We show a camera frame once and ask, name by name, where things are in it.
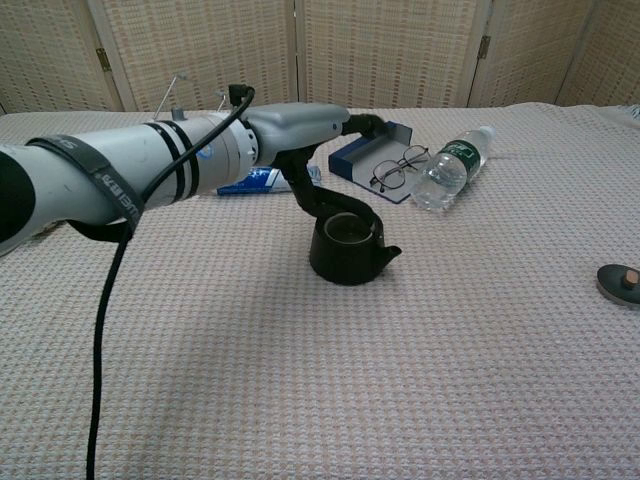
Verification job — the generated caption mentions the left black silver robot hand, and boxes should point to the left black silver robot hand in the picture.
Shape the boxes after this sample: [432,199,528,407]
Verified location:
[242,103,389,217]

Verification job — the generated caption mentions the black teapot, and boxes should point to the black teapot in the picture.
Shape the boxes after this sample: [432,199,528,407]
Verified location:
[308,187,403,287]

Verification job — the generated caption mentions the black teapot lid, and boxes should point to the black teapot lid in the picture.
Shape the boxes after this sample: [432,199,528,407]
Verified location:
[596,262,640,308]

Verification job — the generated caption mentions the blue white toothpaste tube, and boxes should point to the blue white toothpaste tube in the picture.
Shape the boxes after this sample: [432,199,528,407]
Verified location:
[215,163,324,197]

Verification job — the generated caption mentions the blue glasses case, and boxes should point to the blue glasses case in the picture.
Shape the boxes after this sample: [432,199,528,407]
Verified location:
[328,121,431,205]

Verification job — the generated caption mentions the black thin-rimmed glasses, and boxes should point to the black thin-rimmed glasses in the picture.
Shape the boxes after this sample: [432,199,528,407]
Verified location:
[368,144,431,195]

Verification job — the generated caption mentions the beige folding screen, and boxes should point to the beige folding screen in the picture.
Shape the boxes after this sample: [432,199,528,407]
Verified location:
[0,0,640,117]

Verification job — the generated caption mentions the clear plastic water bottle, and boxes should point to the clear plastic water bottle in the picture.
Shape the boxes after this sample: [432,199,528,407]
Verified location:
[409,124,498,213]

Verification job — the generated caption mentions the pink woven tablecloth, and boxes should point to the pink woven tablecloth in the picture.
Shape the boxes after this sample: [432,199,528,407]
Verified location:
[0,102,640,480]

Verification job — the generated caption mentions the metal wire stand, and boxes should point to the metal wire stand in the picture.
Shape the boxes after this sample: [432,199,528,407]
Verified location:
[151,73,232,122]

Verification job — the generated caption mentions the black velcro strap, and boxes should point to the black velcro strap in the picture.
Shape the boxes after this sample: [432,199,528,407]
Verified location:
[25,133,147,242]

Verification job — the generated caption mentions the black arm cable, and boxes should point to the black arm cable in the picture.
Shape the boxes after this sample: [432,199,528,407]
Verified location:
[84,83,257,480]

